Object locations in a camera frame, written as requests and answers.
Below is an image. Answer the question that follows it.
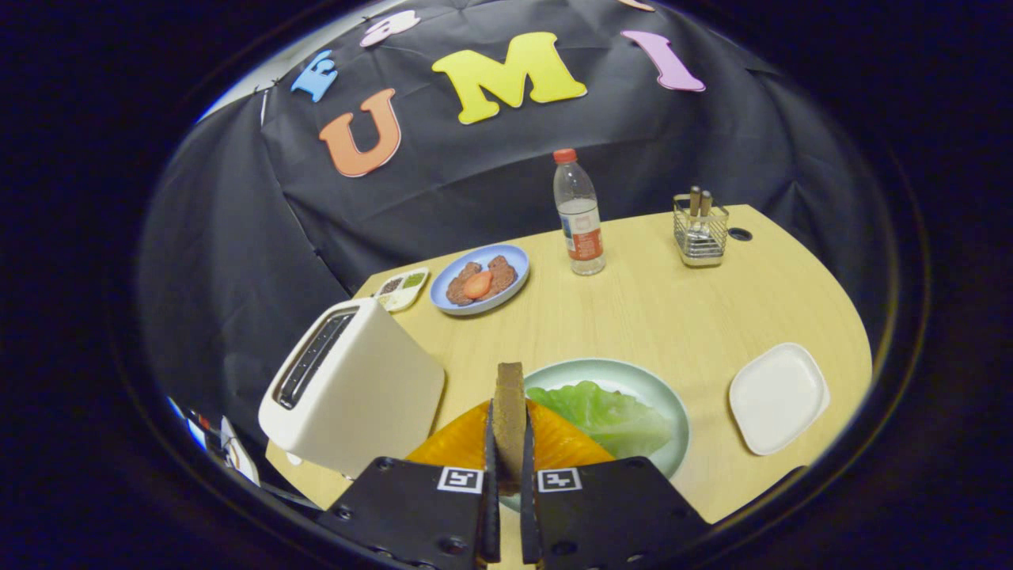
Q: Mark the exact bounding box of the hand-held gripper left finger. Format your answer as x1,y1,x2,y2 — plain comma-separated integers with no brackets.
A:
315,400,503,570

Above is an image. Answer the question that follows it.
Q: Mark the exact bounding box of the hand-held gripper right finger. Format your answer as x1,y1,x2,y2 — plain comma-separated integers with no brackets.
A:
519,400,711,570

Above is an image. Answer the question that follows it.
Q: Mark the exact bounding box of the green lettuce leaf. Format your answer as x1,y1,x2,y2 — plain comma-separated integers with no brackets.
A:
526,381,673,460

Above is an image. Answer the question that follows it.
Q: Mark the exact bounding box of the brown toasted bread slice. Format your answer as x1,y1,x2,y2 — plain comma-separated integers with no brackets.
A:
492,362,529,496

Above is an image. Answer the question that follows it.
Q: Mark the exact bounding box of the white toaster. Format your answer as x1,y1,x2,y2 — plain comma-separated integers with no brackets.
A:
258,297,446,480

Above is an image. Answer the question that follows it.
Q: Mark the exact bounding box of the pale green round plate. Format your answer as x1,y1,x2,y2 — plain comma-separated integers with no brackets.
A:
499,358,691,514

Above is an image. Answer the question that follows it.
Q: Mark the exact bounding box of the white and blue equipment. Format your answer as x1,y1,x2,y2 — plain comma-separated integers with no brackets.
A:
166,396,262,488

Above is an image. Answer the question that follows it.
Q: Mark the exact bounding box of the white square plate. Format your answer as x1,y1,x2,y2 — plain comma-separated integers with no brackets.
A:
728,342,832,458

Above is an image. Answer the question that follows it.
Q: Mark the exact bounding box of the small white condiment tray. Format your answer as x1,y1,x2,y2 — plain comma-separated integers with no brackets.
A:
374,267,431,314

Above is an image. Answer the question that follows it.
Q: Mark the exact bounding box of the brown meat patty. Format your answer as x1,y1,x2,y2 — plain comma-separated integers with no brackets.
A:
484,255,519,295
446,261,484,307

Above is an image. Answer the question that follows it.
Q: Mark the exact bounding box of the blue round plate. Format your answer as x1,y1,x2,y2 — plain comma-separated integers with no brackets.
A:
430,243,531,317

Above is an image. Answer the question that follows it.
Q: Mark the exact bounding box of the clear plastic water bottle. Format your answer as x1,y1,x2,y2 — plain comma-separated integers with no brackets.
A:
552,148,607,277

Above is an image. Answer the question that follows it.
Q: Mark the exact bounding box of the metal wire cutlery holder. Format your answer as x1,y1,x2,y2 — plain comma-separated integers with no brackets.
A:
673,192,730,268

